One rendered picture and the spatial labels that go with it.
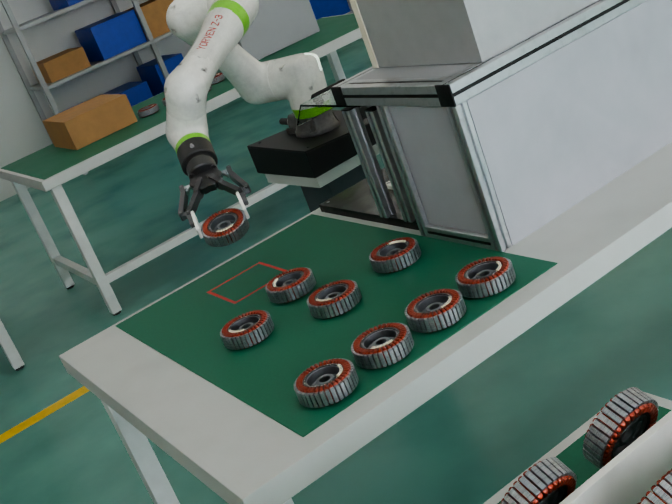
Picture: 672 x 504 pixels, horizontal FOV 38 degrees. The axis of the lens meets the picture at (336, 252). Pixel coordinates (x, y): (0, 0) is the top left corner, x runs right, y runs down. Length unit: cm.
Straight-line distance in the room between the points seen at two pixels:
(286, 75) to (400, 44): 96
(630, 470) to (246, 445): 71
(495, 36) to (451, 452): 128
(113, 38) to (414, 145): 659
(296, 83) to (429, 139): 109
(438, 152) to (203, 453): 79
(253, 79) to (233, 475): 173
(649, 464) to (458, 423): 171
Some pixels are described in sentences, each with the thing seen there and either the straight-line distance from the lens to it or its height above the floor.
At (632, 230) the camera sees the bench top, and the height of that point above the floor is 74.
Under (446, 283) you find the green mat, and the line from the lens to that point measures 198.
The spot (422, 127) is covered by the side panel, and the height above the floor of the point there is 102.
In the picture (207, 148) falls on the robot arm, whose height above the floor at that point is 105.
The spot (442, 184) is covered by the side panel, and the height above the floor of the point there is 88.
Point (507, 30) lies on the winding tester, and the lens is 205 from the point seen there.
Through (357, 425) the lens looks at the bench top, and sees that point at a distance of 164.
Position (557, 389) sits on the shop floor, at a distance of 296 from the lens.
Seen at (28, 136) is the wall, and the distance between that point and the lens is 893.
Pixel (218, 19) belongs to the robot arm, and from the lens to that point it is 268.
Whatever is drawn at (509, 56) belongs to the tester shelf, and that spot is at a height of 111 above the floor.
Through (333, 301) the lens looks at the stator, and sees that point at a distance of 199.
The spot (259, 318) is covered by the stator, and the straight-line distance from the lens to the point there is 206.
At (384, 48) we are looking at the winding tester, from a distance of 225.
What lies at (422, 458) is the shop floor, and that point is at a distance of 286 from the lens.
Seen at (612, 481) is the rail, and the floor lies 81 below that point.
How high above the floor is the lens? 156
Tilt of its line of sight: 20 degrees down
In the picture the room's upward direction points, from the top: 21 degrees counter-clockwise
